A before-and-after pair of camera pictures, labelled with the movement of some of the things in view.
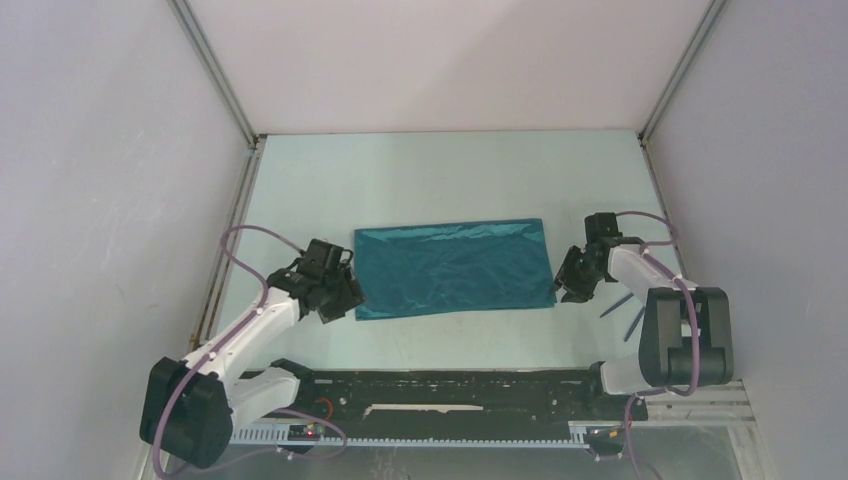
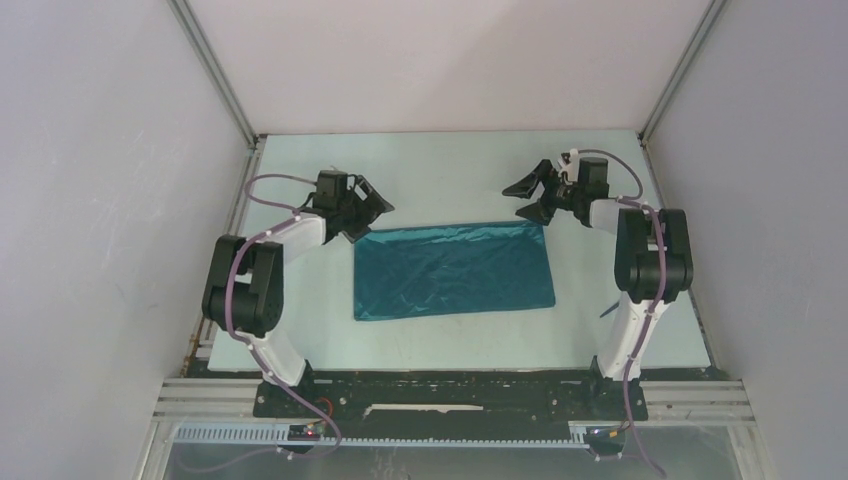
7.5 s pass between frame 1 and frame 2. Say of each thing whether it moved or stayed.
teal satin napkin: stayed
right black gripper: moved
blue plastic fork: stayed
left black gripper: moved
